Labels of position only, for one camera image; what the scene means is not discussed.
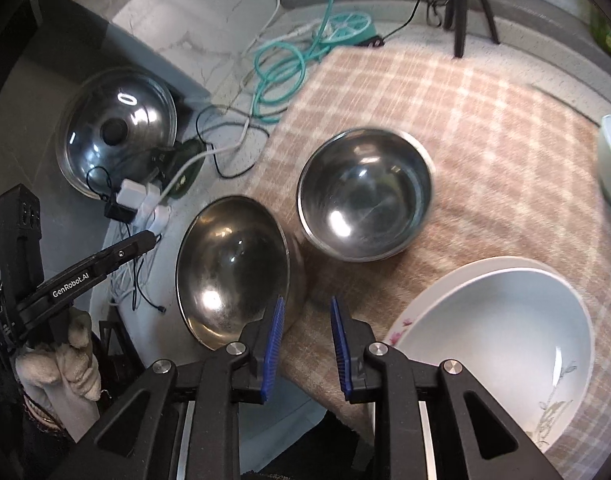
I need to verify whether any steel pot lid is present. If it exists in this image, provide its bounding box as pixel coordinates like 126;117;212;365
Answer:
55;67;178;200

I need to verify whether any green object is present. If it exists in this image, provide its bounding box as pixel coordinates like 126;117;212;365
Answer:
589;4;611;57

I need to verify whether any large steel bowl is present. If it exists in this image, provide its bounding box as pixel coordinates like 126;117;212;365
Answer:
175;195;307;351

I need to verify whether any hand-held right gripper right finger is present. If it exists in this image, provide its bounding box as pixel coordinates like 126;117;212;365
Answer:
330;296;566;480

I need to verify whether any white plate with leaf print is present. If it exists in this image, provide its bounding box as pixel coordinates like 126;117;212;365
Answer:
398;267;595;453

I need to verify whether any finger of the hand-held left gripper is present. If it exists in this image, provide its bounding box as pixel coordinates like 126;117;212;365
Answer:
82;230;161;276

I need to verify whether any steel bowl with red outside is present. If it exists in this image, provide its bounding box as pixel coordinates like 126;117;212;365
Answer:
296;128;435;262

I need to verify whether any thick white cable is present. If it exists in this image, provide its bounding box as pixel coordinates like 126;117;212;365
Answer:
150;124;267;212

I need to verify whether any black adapter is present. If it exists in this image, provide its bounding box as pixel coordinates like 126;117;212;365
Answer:
104;202;136;223

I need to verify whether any person's left hand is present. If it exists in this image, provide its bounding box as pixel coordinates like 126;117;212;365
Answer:
15;307;102;432

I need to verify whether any white charger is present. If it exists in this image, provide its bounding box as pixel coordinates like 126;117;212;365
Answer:
118;179;149;212

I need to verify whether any plaid tablecloth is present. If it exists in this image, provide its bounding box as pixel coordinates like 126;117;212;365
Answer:
235;42;611;480

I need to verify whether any teal round reel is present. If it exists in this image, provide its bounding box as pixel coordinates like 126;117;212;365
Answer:
329;12;382;47

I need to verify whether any black tripod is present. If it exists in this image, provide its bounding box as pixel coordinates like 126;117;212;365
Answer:
443;0;501;59

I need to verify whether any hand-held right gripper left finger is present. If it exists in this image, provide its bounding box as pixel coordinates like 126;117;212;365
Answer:
68;296;286;480

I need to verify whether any person's left forearm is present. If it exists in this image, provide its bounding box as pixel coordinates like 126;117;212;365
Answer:
0;355;86;480

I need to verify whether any white power strip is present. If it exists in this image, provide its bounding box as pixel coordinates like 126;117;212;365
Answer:
139;199;172;232

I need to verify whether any teal cable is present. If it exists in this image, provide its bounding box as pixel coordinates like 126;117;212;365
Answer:
252;0;337;124

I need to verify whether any dark green round device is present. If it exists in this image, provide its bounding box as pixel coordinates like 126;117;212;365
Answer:
160;141;207;202

